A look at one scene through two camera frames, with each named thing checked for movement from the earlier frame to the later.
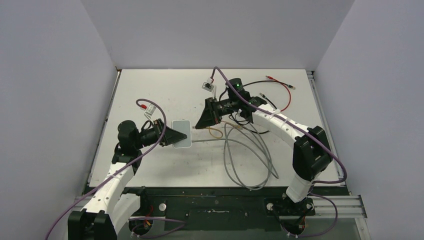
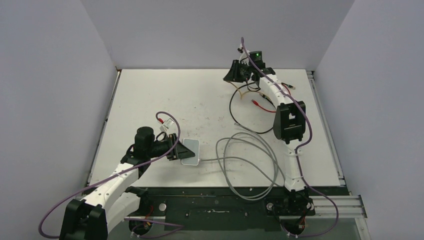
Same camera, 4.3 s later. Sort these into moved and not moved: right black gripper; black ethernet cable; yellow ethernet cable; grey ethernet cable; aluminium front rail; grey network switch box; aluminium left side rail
Moved: grey network switch box; yellow ethernet cable; black ethernet cable; grey ethernet cable; right black gripper
Not moved: aluminium front rail; aluminium left side rail
